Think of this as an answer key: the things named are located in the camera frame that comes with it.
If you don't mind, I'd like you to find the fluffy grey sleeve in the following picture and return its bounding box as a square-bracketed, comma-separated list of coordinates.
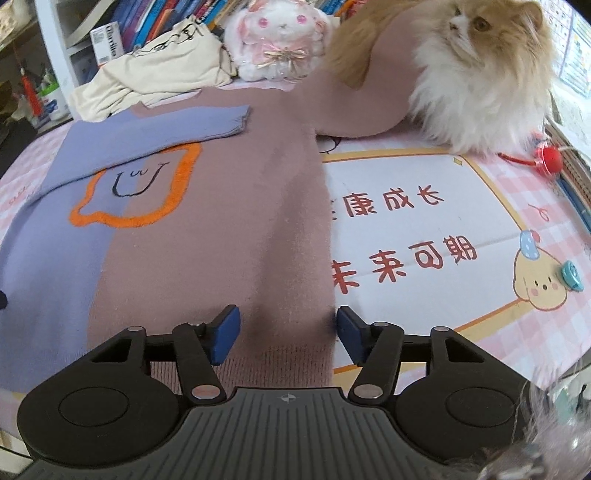
[475, 369, 591, 480]

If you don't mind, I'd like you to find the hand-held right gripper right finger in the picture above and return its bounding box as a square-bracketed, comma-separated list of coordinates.
[335, 305, 494, 403]

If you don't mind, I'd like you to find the large grey leaning book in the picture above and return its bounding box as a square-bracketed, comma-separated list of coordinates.
[65, 16, 109, 48]

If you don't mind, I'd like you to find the purple and mauve sweater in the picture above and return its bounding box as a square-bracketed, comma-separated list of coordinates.
[0, 9, 432, 394]

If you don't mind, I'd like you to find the white box with striped label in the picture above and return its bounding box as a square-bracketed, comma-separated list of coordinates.
[89, 21, 127, 64]

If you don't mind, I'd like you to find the white pink bunny plush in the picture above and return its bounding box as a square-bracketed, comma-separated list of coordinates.
[222, 0, 334, 84]

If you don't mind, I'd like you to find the dark green cloth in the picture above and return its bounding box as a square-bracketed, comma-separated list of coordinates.
[0, 80, 16, 118]

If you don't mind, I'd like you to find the row of colourful books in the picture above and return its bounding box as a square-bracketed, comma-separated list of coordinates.
[110, 0, 370, 52]

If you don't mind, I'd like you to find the corrugated cardboard board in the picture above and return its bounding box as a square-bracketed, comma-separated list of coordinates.
[545, 115, 591, 209]

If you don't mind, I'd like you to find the cream cloth garment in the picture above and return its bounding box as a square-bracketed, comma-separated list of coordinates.
[69, 15, 239, 123]

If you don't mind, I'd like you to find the fluffy orange white cat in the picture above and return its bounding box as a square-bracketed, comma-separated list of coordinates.
[323, 0, 563, 156]

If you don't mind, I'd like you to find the red cat toy with cord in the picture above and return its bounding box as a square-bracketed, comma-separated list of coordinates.
[498, 133, 567, 179]

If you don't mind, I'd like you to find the alphabet wall poster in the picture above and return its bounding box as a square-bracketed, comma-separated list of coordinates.
[539, 0, 591, 100]

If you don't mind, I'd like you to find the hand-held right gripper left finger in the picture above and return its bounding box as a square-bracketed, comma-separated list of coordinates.
[83, 305, 242, 403]

